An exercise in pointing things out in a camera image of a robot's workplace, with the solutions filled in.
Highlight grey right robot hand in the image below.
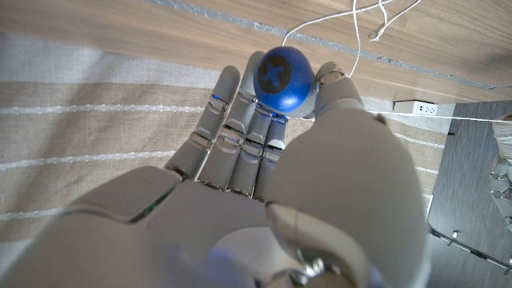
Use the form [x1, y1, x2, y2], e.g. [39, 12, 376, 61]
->
[0, 50, 433, 288]

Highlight white string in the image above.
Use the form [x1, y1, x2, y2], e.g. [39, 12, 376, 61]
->
[282, 0, 512, 123]

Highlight beige striped cloth backdrop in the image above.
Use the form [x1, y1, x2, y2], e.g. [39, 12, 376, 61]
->
[0, 31, 457, 277]

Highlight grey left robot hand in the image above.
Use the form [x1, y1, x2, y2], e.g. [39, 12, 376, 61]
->
[490, 154, 512, 237]

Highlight white power strip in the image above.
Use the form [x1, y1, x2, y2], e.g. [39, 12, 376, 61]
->
[393, 99, 439, 117]

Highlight blue black handled screwdriver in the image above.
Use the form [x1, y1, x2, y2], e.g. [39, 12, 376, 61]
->
[253, 46, 317, 115]

